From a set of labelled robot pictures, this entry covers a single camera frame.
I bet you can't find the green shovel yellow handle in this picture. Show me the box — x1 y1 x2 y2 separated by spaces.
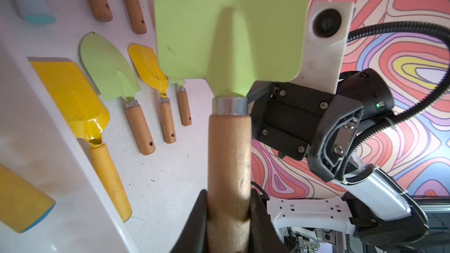
1 165 56 234

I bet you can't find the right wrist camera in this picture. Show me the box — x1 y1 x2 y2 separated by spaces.
291 1 355 94

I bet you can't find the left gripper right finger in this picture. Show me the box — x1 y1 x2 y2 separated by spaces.
249 189 288 253

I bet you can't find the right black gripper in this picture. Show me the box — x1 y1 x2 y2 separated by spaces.
251 69 394 182

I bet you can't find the yellow shovel wooden handle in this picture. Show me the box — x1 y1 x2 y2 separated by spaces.
128 44 176 144

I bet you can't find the white storage box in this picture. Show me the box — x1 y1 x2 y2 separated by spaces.
1 42 137 253

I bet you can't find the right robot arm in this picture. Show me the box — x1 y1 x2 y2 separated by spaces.
247 69 428 251

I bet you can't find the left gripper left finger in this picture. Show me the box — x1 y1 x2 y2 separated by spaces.
171 189 207 253

